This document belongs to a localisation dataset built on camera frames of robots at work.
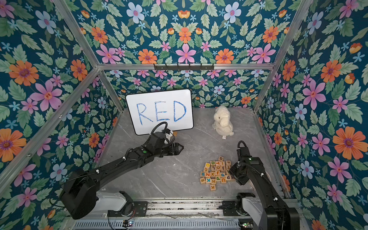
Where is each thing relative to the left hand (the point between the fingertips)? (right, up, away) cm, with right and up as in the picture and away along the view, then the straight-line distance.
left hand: (181, 147), depth 82 cm
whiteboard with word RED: (-5, +24, +11) cm, 27 cm away
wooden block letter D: (+19, -11, +6) cm, 23 cm away
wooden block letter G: (+24, -9, +7) cm, 27 cm away
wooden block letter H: (+18, -19, -1) cm, 27 cm away
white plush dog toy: (+25, +13, +7) cm, 30 cm away
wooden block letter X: (+18, -16, +2) cm, 25 cm away
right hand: (+31, -16, 0) cm, 34 cm away
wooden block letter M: (+12, -16, +2) cm, 21 cm away
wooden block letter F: (+29, -11, +7) cm, 32 cm away
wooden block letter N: (+15, -17, +1) cm, 23 cm away
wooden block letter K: (+18, -22, -3) cm, 29 cm away
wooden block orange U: (+24, -19, -1) cm, 31 cm away
